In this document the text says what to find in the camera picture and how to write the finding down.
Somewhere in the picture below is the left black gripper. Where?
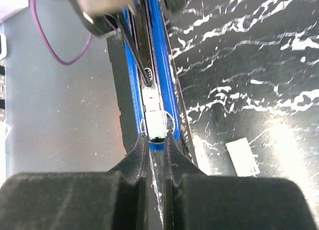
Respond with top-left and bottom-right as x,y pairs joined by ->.
68,0 -> 136,36

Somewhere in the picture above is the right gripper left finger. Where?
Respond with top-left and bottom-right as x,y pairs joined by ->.
0,134 -> 149,230

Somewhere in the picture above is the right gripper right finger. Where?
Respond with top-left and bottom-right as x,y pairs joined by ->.
163,132 -> 317,230

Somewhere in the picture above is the blue black stapler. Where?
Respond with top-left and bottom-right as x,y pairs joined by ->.
117,0 -> 181,151

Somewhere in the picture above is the white staple box left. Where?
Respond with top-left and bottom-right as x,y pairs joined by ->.
225,138 -> 260,177

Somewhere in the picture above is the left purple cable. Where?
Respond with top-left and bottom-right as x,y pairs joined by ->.
28,0 -> 118,66

